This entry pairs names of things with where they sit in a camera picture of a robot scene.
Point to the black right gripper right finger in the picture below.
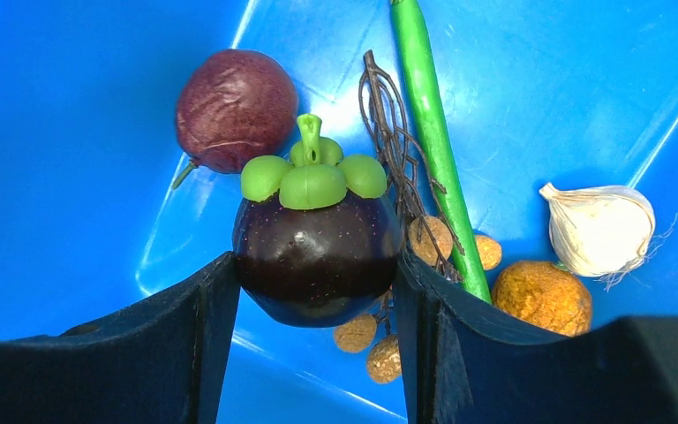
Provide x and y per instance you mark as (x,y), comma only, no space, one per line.
(465,361)

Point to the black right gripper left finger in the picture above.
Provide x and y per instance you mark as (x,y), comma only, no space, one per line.
(160,360)

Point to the dark mangosteen green leaves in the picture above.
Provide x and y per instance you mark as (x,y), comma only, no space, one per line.
(316,238)

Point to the orange brown fruit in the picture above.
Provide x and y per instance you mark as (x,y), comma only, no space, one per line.
(544,295)

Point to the brown peanut cluster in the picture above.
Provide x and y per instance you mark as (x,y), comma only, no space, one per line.
(426,237)

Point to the white garlic bulb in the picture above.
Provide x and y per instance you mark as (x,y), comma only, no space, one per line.
(603,232)

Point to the purple mangosteen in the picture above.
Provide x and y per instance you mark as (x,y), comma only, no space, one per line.
(237,105)

